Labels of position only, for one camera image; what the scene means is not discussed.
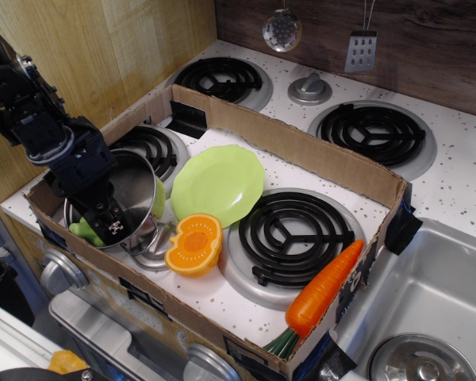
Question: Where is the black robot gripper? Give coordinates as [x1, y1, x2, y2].
[49, 117, 129, 243]

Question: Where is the green toy broccoli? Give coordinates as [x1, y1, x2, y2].
[69, 217, 106, 248]

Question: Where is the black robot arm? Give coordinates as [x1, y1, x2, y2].
[0, 35, 131, 245]

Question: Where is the brown cardboard fence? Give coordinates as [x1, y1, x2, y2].
[27, 85, 411, 380]

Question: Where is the silver metal pot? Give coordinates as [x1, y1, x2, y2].
[64, 148, 166, 257]

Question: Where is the silver left oven knob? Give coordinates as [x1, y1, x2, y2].
[40, 248, 89, 295]

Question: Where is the silver oven knob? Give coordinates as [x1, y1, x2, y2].
[40, 248, 89, 295]
[182, 343, 241, 381]

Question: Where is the black front left stove burner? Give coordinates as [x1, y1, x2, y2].
[110, 124, 190, 198]

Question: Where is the black stove burner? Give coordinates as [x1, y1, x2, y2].
[167, 57, 273, 111]
[219, 188, 365, 310]
[308, 101, 437, 181]
[110, 124, 190, 198]

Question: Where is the orange toy pumpkin half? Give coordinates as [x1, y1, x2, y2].
[164, 214, 223, 278]

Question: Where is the light green plastic plate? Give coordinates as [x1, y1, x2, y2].
[171, 144, 265, 228]

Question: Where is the orange toy piece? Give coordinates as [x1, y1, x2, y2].
[48, 350, 88, 375]

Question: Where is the silver right oven knob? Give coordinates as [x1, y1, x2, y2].
[182, 343, 241, 381]

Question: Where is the black back left stove burner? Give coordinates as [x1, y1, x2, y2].
[167, 57, 273, 111]

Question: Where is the black front right stove burner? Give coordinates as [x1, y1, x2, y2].
[219, 188, 365, 310]

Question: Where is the orange toy carrot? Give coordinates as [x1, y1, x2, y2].
[264, 240, 364, 360]

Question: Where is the silver stove top knob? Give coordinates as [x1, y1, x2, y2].
[288, 73, 332, 106]

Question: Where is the silver hanging strainer ladle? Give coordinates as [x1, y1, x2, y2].
[262, 1, 302, 53]

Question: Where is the black back right stove burner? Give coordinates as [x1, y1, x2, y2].
[308, 101, 437, 181]

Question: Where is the silver hanging spatula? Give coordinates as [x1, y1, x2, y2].
[344, 1, 378, 74]

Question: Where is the silver toy sink basin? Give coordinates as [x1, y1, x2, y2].
[336, 219, 476, 380]

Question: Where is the silver sink drain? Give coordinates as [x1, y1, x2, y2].
[367, 333, 476, 381]

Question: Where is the silver oven door handle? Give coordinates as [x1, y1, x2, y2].
[48, 291, 132, 381]

